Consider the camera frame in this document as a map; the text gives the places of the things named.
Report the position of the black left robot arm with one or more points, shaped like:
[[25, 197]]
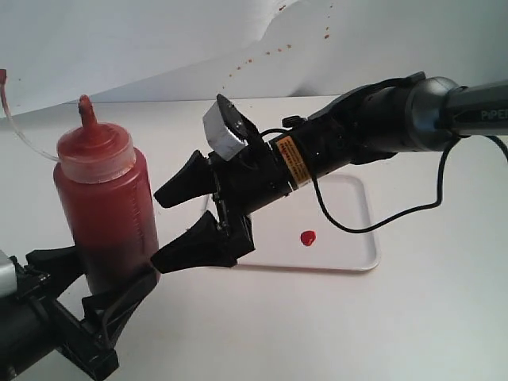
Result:
[[34, 323]]

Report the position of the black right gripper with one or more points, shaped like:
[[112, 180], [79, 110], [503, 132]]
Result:
[[251, 180]]

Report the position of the red sauce squeeze bottle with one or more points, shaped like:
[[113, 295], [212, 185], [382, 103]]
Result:
[[103, 184]]

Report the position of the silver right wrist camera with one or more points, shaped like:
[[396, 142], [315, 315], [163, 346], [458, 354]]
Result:
[[227, 130]]

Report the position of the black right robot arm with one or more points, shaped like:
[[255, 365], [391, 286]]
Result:
[[378, 121]]

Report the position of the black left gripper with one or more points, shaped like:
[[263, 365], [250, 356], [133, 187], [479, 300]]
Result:
[[110, 311]]

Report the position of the red sauce drop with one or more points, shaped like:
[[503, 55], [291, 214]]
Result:
[[308, 237]]

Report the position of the white rectangular plastic tray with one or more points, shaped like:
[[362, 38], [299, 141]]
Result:
[[277, 227]]

